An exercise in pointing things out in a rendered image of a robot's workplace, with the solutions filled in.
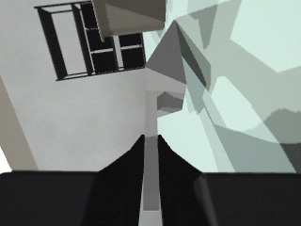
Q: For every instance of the dark grey rectangular tray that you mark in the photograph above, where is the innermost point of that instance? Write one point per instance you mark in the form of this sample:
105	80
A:
123	17

